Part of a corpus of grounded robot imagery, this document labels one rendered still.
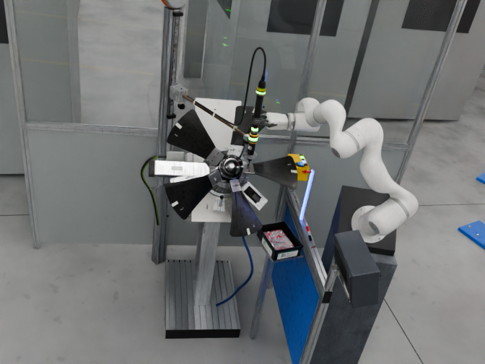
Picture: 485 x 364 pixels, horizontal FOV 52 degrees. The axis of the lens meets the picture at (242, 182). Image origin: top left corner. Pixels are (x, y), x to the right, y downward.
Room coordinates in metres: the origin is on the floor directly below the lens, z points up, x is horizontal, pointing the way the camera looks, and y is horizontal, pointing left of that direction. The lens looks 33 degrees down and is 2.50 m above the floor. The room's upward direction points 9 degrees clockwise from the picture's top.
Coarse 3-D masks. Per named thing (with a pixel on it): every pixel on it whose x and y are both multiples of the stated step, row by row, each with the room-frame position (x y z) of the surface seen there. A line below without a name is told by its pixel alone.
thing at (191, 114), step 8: (192, 112) 2.26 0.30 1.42; (184, 120) 2.25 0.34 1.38; (192, 120) 2.25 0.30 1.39; (200, 120) 2.25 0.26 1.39; (176, 128) 2.24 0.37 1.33; (184, 128) 2.24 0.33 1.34; (192, 128) 2.23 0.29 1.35; (200, 128) 2.23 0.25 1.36; (168, 136) 2.24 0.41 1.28; (184, 136) 2.23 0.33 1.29; (192, 136) 2.22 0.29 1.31; (200, 136) 2.22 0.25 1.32; (208, 136) 2.21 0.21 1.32; (176, 144) 2.23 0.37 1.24; (184, 144) 2.23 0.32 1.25; (192, 144) 2.22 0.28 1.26; (200, 144) 2.21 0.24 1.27; (208, 144) 2.21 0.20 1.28; (192, 152) 2.23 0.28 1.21; (200, 152) 2.21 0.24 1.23; (208, 152) 2.21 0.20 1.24
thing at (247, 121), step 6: (240, 108) 2.44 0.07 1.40; (246, 108) 2.43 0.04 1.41; (252, 108) 2.42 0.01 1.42; (240, 114) 2.41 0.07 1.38; (246, 114) 2.40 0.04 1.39; (246, 120) 2.37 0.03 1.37; (252, 120) 2.36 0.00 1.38; (240, 126) 2.35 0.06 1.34; (246, 126) 2.34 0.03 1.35; (258, 126) 2.32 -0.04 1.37; (264, 126) 2.32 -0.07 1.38; (234, 132) 2.34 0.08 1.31; (246, 132) 2.31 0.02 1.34; (258, 132) 2.29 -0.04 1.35; (234, 138) 2.31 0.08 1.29; (240, 138) 2.29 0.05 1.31; (234, 144) 2.28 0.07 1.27; (240, 144) 2.26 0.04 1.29
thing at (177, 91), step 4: (172, 84) 2.65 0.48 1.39; (176, 84) 2.66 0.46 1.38; (180, 84) 2.67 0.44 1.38; (172, 88) 2.61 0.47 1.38; (176, 88) 2.61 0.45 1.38; (180, 88) 2.62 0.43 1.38; (184, 88) 2.63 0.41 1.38; (172, 92) 2.61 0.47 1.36; (176, 92) 2.59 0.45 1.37; (180, 92) 2.58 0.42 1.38; (184, 92) 2.60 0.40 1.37; (188, 92) 2.62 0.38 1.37; (172, 96) 2.61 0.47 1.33; (176, 96) 2.59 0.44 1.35; (180, 96) 2.58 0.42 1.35; (176, 100) 2.58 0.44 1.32; (180, 100) 2.58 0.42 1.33; (184, 100) 2.60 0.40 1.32
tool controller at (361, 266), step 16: (336, 240) 1.67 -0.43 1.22; (352, 240) 1.66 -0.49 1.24; (336, 256) 1.66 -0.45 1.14; (352, 256) 1.57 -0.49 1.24; (368, 256) 1.56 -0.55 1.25; (336, 272) 1.63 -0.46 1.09; (352, 272) 1.48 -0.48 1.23; (368, 272) 1.48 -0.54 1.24; (352, 288) 1.47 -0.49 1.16; (368, 288) 1.48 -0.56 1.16; (352, 304) 1.47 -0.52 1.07; (368, 304) 1.48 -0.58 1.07
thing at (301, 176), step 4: (292, 156) 2.62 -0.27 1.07; (296, 156) 2.62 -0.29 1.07; (296, 160) 2.57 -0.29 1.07; (300, 160) 2.58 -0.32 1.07; (296, 164) 2.52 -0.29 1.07; (304, 164) 2.54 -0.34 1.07; (300, 168) 2.49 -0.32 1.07; (304, 168) 2.50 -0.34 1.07; (308, 168) 2.51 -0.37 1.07; (300, 172) 2.50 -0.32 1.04; (300, 176) 2.50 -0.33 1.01; (304, 176) 2.50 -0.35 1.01; (300, 180) 2.50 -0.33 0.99; (304, 180) 2.50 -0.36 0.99
